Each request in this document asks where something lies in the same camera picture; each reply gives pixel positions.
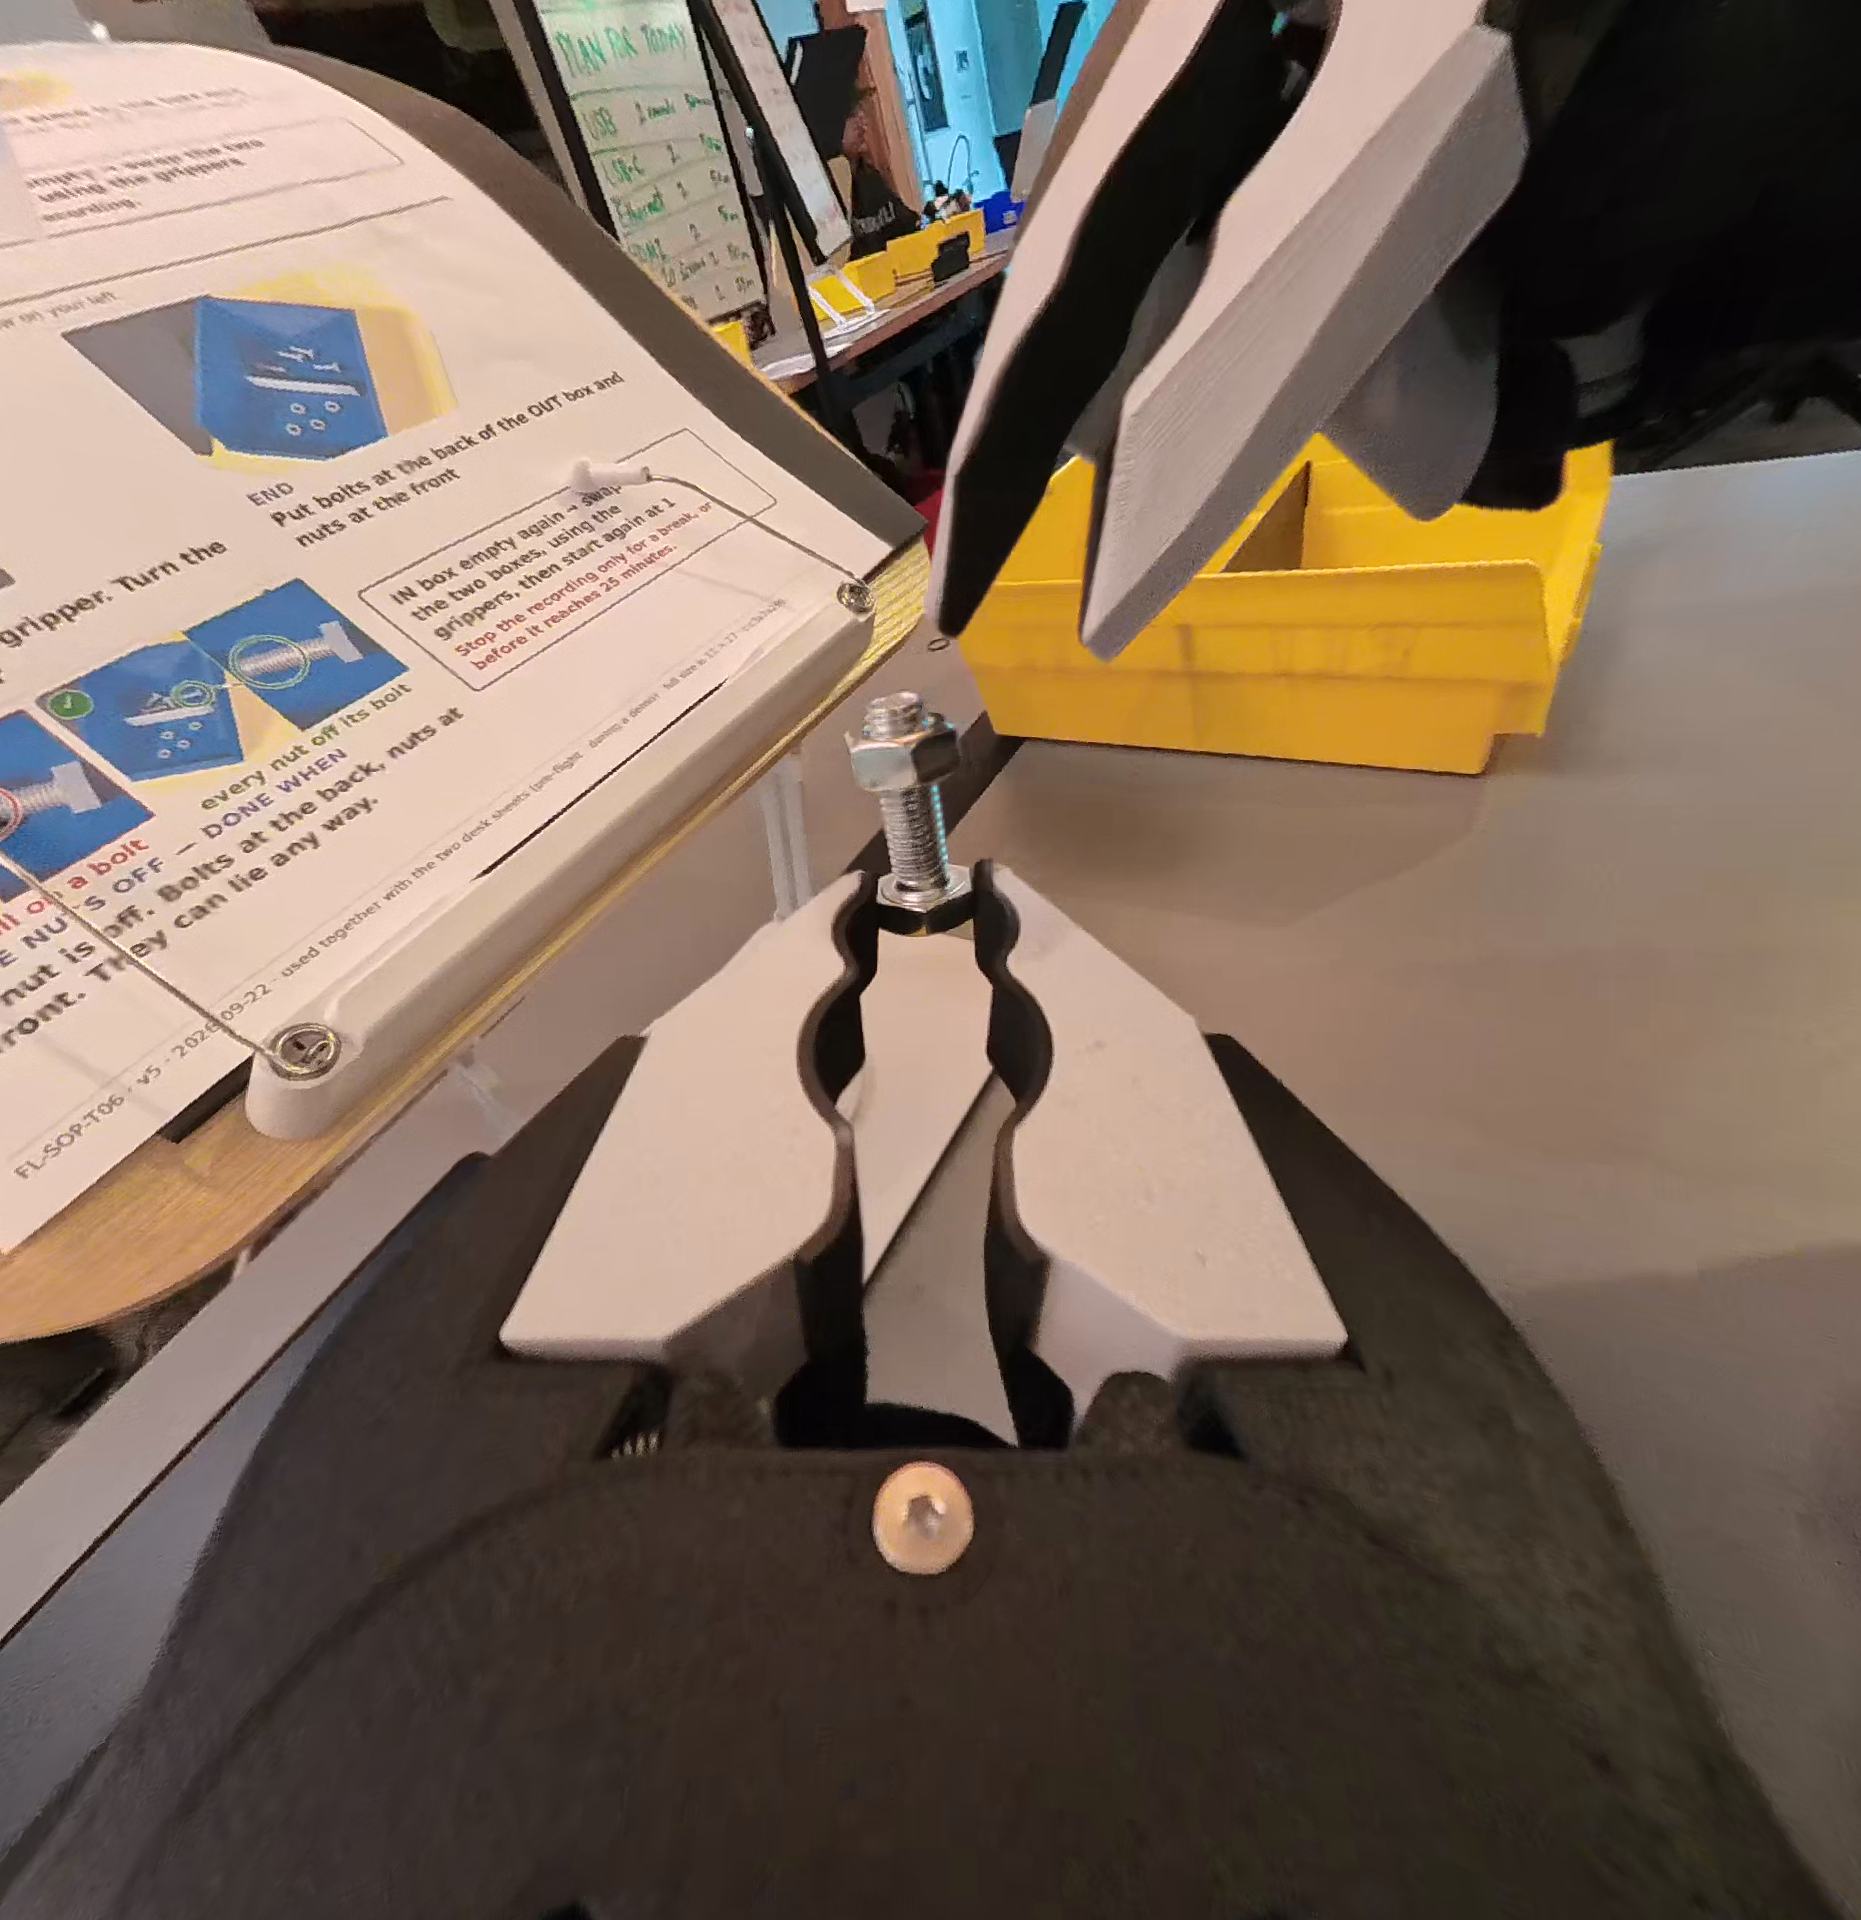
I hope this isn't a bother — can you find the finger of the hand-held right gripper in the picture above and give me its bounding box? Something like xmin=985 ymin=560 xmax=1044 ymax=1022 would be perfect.
xmin=1077 ymin=0 xmax=1548 ymax=665
xmin=927 ymin=0 xmax=1330 ymax=640

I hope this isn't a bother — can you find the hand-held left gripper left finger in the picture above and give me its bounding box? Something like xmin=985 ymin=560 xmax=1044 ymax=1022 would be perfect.
xmin=500 ymin=873 xmax=883 ymax=1367

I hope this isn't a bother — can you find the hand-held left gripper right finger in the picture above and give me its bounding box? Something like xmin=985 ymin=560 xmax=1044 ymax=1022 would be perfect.
xmin=963 ymin=859 xmax=1352 ymax=1419

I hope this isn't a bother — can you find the silver hex bolt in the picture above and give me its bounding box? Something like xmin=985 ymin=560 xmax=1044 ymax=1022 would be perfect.
xmin=842 ymin=689 xmax=980 ymax=939

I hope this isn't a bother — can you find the background work table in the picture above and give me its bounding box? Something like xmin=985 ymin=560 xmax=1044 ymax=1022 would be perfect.
xmin=750 ymin=248 xmax=1013 ymax=395

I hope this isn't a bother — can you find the white sheet clip bar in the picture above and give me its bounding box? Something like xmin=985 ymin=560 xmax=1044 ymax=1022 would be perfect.
xmin=242 ymin=566 xmax=879 ymax=1145

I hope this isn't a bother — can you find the framed easel whiteboard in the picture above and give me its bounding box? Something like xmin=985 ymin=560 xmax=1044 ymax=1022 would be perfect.
xmin=697 ymin=0 xmax=861 ymax=269

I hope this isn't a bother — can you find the yellow plastic bin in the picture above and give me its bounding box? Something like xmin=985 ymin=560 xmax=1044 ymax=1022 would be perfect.
xmin=951 ymin=436 xmax=1612 ymax=779

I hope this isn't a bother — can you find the whiteboard with green writing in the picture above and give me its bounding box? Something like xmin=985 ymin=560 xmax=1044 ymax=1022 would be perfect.
xmin=530 ymin=0 xmax=775 ymax=322

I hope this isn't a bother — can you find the wooden sheet board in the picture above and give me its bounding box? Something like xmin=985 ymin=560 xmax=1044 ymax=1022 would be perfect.
xmin=0 ymin=38 xmax=932 ymax=1351

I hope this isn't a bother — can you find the printed instruction sheet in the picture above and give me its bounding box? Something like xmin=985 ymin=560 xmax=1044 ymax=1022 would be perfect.
xmin=0 ymin=41 xmax=894 ymax=1253

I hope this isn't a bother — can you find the thin metal wire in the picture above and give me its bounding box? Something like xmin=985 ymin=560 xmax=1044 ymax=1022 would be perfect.
xmin=567 ymin=458 xmax=875 ymax=618
xmin=0 ymin=831 xmax=339 ymax=1079

